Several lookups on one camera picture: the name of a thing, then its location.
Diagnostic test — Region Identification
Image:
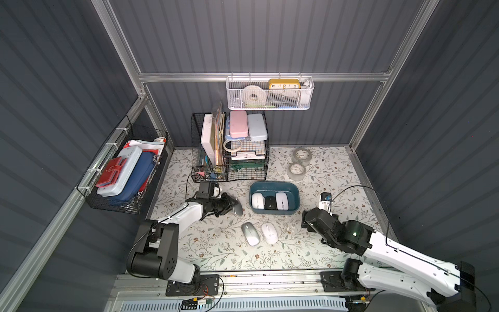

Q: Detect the white plastic case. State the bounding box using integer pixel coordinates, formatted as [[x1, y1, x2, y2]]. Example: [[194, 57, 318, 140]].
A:
[[97, 146, 142, 197]]

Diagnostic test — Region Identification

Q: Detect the navy blue pouch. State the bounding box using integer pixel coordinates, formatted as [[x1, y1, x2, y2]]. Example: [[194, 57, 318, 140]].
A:
[[108, 152, 156, 206]]

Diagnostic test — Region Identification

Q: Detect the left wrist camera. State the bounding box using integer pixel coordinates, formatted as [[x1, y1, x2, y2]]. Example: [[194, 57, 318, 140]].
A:
[[196, 181, 222, 200]]

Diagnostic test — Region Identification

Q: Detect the pink pencil case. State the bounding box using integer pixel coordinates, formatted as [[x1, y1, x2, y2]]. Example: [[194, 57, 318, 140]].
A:
[[229, 110, 249, 139]]

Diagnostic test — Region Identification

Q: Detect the black wire side basket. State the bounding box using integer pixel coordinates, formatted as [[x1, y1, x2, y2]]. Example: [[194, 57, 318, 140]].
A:
[[77, 117, 168, 215]]

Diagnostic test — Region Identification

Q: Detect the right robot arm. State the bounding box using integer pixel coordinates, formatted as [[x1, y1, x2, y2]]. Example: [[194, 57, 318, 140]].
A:
[[302, 208, 477, 311]]

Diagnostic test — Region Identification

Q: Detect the white tape roll in basket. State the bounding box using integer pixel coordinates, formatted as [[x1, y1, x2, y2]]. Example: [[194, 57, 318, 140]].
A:
[[241, 85, 267, 106]]

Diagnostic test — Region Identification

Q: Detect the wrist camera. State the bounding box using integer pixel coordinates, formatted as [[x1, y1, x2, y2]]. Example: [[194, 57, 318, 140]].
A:
[[196, 181, 222, 200], [318, 192, 332, 214]]

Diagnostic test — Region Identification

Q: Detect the light grey pencil case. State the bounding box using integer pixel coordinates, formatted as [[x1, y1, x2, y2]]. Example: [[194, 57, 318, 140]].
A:
[[247, 113, 268, 142]]

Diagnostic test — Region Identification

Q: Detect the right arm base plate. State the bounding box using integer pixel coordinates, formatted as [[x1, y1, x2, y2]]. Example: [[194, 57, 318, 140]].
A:
[[320, 271, 374, 292]]

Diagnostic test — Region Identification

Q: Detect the black mouse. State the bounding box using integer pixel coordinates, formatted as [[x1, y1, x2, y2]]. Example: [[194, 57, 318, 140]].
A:
[[264, 196, 278, 211]]

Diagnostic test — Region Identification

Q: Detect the silver grey mouse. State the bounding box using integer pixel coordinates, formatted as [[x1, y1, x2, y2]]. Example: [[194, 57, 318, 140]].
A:
[[275, 192, 289, 211]]

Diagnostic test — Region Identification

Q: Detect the yellow clock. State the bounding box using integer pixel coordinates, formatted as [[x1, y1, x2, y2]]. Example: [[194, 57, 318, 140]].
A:
[[268, 78, 301, 90]]

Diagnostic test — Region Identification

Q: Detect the white rounded mouse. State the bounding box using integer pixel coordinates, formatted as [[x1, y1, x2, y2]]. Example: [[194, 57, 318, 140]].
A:
[[251, 192, 265, 210]]

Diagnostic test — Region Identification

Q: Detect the red wallet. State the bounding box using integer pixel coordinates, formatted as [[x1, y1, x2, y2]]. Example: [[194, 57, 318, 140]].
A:
[[96, 157, 127, 188]]

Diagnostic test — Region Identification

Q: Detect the white mesh wall basket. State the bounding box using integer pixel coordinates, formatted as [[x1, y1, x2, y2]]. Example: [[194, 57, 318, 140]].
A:
[[226, 75, 315, 111]]

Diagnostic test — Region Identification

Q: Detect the clear tape roll near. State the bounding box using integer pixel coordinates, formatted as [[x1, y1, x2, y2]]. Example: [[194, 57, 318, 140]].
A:
[[287, 163, 307, 181]]

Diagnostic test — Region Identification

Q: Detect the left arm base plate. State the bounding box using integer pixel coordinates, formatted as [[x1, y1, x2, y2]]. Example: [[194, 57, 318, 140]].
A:
[[165, 274, 222, 297]]

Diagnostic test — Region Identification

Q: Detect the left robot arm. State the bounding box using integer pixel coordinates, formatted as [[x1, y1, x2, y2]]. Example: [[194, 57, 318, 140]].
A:
[[126, 192, 243, 284]]

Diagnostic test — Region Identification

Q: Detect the white book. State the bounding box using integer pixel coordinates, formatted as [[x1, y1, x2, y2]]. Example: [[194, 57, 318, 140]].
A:
[[200, 114, 216, 165]]

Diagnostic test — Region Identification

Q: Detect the teal storage box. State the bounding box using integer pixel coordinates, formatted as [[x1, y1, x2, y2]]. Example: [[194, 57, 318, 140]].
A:
[[249, 181, 301, 215]]

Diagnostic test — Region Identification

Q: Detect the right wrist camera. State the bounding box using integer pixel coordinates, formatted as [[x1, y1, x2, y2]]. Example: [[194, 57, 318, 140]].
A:
[[318, 192, 332, 214]]

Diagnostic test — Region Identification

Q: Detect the clear tape roll far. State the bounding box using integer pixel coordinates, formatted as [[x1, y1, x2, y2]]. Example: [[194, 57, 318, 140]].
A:
[[292, 148, 313, 166]]

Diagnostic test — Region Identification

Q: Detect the clear tape roll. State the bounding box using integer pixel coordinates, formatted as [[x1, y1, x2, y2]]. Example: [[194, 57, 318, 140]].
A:
[[287, 163, 307, 181], [292, 148, 313, 166]]

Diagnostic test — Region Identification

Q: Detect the black wire desk organizer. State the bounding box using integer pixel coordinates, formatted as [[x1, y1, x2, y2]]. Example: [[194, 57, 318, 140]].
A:
[[191, 113, 270, 183]]

